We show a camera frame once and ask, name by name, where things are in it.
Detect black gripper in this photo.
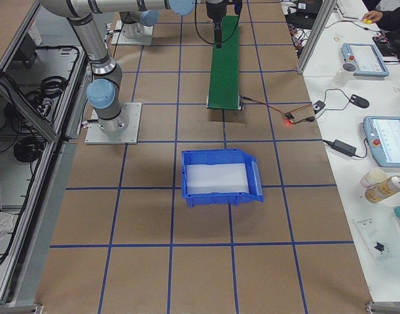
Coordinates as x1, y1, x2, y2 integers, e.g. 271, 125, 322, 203
206, 0, 243, 48

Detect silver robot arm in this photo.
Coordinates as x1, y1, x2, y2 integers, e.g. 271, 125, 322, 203
119, 10, 160, 39
41, 0, 197, 133

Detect person's hand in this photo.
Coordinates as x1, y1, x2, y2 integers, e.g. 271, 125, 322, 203
362, 10, 383, 24

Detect green conveyor belt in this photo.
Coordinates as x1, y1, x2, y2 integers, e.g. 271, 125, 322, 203
206, 16, 242, 111

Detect small red-lit controller board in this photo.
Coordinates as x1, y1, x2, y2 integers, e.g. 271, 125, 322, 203
283, 112, 316, 126

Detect white cup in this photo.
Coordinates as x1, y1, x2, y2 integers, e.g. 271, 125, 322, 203
333, 62, 357, 86

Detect blue plastic bin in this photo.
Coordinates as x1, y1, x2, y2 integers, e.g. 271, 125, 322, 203
181, 148, 264, 207

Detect white foam sheet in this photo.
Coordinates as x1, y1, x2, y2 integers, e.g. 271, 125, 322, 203
186, 164, 249, 194

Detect far teach pendant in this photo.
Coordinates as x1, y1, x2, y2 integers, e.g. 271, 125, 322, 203
341, 43, 389, 77

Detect teach pendant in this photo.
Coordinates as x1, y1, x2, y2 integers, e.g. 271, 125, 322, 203
341, 43, 389, 77
363, 116, 400, 168

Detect black computer mouse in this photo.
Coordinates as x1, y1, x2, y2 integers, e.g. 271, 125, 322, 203
350, 94, 370, 109

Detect black power adapter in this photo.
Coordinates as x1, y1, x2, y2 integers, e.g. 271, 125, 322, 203
323, 139, 368, 159

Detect near teach pendant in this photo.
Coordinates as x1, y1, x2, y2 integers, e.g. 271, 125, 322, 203
363, 116, 400, 168

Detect beverage can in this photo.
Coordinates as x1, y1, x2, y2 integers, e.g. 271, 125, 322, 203
365, 175, 400, 203

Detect clear plastic bag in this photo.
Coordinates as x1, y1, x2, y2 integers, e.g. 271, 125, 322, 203
352, 213, 400, 263

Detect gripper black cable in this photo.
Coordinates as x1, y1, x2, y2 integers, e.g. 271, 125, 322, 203
194, 0, 240, 45

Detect red conveyor power wire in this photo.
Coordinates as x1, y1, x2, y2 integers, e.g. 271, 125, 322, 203
240, 95, 315, 115

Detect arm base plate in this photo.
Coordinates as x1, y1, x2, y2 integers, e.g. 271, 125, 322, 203
85, 103, 142, 145
111, 20, 154, 46

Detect aluminium frame column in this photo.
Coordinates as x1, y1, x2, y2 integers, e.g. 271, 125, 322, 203
296, 0, 336, 75

